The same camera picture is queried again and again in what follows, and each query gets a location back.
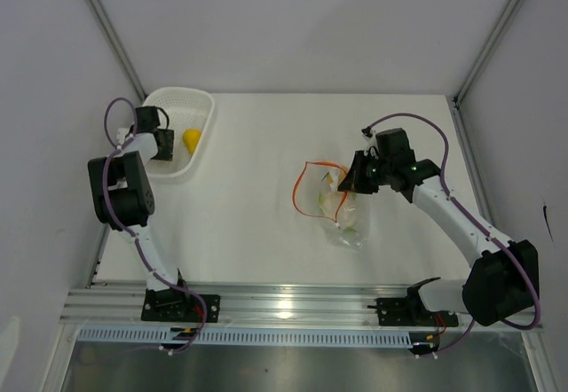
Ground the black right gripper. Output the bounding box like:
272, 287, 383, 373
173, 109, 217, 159
338, 151, 393, 195

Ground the white cauliflower with green leaves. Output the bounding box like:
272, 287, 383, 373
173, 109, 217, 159
318, 169, 359, 231

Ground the yellow orange round fruit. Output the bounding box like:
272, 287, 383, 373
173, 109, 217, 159
182, 129, 201, 155

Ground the clear zip bag orange zipper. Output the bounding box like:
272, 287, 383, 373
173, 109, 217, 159
291, 160, 370, 250

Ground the orange fruit with leaf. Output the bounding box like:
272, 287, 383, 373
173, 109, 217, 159
336, 170, 355, 192

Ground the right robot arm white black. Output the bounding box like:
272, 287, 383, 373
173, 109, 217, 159
338, 128, 540, 326

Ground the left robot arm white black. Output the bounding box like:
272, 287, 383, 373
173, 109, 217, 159
88, 104, 193, 321

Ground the white perforated plastic basket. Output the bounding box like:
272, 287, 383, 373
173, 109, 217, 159
143, 87, 217, 184

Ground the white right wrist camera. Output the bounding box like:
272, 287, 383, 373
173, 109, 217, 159
361, 126, 379, 154

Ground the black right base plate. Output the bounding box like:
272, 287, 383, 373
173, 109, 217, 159
367, 297, 459, 327

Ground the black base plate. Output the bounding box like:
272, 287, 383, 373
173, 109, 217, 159
140, 290, 221, 324
367, 297, 459, 327

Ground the left aluminium frame post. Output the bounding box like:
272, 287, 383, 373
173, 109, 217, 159
84, 0, 147, 101

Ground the aluminium frame post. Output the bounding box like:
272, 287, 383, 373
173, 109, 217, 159
452, 0, 525, 110
84, 0, 147, 101

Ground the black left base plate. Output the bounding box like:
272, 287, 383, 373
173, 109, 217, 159
140, 290, 221, 324

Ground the aluminium mounting rail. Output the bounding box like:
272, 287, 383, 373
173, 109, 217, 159
59, 282, 544, 333

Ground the white slotted cable duct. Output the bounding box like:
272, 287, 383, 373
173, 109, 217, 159
77, 325, 413, 349

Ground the right aluminium frame post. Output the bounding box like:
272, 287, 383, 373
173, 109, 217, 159
452, 0, 525, 110

